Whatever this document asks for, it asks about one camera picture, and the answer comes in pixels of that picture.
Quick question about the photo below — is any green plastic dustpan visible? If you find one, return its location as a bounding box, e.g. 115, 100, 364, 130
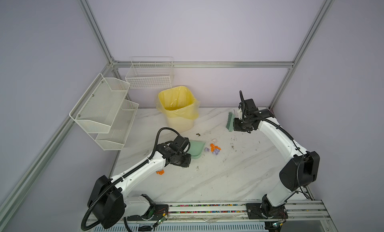
188, 141, 206, 160

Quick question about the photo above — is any green hand brush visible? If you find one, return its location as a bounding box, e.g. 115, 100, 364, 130
226, 112, 236, 132

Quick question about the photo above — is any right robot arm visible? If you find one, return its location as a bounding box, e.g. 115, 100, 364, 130
232, 97, 320, 219

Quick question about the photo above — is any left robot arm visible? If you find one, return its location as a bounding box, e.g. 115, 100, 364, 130
81, 135, 191, 231

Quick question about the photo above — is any orange purple scraps left-centre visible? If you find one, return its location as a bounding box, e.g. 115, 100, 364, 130
204, 144, 222, 155

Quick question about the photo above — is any orange scrap far left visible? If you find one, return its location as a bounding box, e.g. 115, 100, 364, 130
156, 170, 165, 175

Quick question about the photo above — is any yellow lined trash bin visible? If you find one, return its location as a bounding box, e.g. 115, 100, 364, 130
156, 86, 200, 133

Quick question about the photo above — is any lower white mesh shelf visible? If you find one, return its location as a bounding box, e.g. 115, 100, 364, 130
96, 100, 139, 151

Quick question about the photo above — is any white mesh shelf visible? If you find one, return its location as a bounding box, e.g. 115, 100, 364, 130
96, 100, 139, 151
69, 74, 130, 134

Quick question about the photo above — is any upper white mesh shelf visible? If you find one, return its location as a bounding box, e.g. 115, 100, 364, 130
69, 74, 130, 134

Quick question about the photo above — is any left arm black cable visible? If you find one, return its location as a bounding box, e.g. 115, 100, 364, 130
80, 127, 181, 232

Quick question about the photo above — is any white wire basket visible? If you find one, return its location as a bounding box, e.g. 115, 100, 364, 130
125, 57, 174, 89

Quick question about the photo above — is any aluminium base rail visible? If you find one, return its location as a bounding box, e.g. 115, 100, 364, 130
80, 199, 334, 232

